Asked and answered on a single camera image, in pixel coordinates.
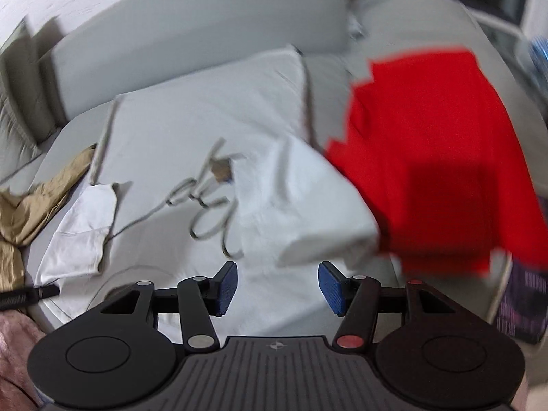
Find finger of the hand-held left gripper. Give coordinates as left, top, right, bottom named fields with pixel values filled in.
left=0, top=285, right=61, bottom=312

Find pink fuzzy cloth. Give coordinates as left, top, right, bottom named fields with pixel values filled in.
left=0, top=308, right=46, bottom=411

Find olive green cushion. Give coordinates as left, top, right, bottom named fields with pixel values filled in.
left=0, top=17, right=67, bottom=150

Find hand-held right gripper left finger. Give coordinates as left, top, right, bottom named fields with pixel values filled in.
left=103, top=261, right=239, bottom=354

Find red folded garment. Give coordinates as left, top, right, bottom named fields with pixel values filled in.
left=325, top=47, right=546, bottom=275

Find blue object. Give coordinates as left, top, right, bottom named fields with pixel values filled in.
left=528, top=36, right=548, bottom=68

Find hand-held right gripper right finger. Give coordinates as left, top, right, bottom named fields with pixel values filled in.
left=317, top=261, right=457, bottom=354

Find glass side table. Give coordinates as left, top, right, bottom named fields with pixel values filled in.
left=471, top=6, right=548, bottom=110

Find tan garment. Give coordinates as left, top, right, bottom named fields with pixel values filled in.
left=0, top=146, right=97, bottom=292

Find light blue cloth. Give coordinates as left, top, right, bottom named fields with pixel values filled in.
left=346, top=6, right=370, bottom=40

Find dark purple patterned cloth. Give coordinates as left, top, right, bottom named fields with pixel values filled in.
left=499, top=260, right=548, bottom=345

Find grey sofa back cushion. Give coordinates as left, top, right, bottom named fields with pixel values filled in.
left=40, top=0, right=356, bottom=123

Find white drawstring shorts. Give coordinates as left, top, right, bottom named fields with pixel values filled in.
left=34, top=45, right=379, bottom=343

